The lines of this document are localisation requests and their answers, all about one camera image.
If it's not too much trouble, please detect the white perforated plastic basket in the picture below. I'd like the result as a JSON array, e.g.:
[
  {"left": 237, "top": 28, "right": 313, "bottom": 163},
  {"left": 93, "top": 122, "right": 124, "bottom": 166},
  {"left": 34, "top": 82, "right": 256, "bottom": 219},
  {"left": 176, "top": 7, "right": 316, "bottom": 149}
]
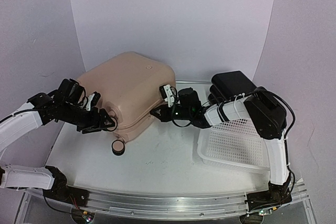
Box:
[{"left": 197, "top": 119, "right": 270, "bottom": 174}]

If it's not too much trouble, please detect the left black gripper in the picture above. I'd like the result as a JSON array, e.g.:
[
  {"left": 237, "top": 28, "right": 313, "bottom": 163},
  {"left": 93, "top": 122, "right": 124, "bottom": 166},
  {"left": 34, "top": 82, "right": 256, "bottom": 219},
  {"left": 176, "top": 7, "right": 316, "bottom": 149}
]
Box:
[{"left": 60, "top": 102, "right": 115, "bottom": 134}]

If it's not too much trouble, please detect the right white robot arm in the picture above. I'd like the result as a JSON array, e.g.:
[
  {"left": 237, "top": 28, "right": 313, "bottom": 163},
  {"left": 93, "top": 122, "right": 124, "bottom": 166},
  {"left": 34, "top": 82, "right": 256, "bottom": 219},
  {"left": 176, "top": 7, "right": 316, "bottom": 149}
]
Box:
[{"left": 150, "top": 85, "right": 295, "bottom": 209}]

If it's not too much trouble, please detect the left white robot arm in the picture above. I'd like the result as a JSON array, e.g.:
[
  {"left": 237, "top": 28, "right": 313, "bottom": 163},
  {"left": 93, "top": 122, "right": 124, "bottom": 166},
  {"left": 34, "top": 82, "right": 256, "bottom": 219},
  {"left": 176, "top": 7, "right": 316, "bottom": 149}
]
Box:
[{"left": 1, "top": 79, "right": 117, "bottom": 201}]

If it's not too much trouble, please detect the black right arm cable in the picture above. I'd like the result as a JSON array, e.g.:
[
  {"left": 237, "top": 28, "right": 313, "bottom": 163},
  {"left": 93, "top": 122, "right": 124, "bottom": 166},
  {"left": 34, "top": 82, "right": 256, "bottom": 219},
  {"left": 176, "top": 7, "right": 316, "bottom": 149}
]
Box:
[{"left": 257, "top": 89, "right": 297, "bottom": 141}]

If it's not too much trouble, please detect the pink hard-shell suitcase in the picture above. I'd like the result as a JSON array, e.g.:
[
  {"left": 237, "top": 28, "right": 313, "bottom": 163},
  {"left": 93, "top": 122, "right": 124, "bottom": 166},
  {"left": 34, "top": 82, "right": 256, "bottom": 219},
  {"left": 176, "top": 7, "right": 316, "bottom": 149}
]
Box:
[{"left": 77, "top": 52, "right": 176, "bottom": 156}]

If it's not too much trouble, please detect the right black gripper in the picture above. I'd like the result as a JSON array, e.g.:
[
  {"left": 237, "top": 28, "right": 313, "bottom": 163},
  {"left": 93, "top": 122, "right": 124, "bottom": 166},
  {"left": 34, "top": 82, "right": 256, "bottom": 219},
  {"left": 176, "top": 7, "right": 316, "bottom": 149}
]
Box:
[{"left": 150, "top": 104, "right": 191, "bottom": 123}]

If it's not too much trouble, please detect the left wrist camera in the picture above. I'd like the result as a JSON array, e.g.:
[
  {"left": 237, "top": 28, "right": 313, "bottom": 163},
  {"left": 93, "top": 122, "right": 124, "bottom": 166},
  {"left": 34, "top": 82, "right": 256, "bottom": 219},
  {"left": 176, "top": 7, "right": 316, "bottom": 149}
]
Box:
[{"left": 85, "top": 92, "right": 101, "bottom": 111}]

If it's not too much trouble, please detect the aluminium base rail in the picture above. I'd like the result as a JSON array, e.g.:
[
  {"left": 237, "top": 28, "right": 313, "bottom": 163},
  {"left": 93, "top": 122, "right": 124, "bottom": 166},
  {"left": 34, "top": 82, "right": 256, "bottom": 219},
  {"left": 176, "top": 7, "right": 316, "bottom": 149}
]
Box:
[{"left": 23, "top": 176, "right": 308, "bottom": 217}]

